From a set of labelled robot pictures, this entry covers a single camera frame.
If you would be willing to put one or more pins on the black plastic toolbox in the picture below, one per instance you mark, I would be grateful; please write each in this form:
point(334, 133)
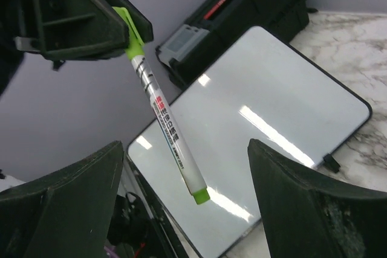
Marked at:
point(216, 24)

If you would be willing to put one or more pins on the white whiteboard black frame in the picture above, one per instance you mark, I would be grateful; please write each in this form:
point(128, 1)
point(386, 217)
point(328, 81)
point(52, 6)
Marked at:
point(260, 88)

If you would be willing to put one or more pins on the green white whiteboard marker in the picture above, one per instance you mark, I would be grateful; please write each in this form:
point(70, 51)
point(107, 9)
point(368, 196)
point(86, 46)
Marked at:
point(176, 143)

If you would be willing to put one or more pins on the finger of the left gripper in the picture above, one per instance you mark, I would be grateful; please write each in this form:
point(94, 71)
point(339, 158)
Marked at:
point(142, 24)
point(70, 29)

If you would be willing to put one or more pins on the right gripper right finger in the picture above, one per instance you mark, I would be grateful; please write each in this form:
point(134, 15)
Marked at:
point(308, 214)

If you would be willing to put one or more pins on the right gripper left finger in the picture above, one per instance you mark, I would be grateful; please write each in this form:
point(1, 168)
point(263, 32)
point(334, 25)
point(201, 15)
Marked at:
point(66, 213)

